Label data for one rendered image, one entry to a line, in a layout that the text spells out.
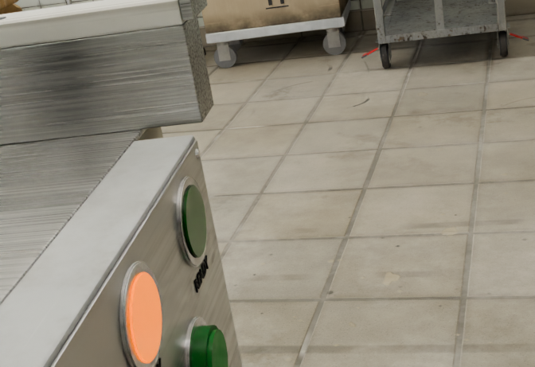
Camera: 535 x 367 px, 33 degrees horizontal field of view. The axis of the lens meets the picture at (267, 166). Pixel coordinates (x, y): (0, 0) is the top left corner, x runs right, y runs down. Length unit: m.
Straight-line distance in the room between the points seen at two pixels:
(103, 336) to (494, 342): 1.52
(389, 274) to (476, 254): 0.20
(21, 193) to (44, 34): 0.09
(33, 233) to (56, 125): 0.12
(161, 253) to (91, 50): 0.12
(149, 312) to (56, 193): 0.08
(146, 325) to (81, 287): 0.04
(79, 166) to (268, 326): 1.53
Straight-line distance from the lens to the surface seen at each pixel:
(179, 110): 0.43
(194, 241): 0.39
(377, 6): 3.51
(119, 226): 0.34
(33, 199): 0.38
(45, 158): 0.43
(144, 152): 0.41
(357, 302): 1.95
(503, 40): 3.56
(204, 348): 0.38
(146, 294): 0.33
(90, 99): 0.44
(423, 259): 2.09
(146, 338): 0.33
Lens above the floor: 0.97
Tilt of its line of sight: 20 degrees down
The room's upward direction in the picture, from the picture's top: 10 degrees counter-clockwise
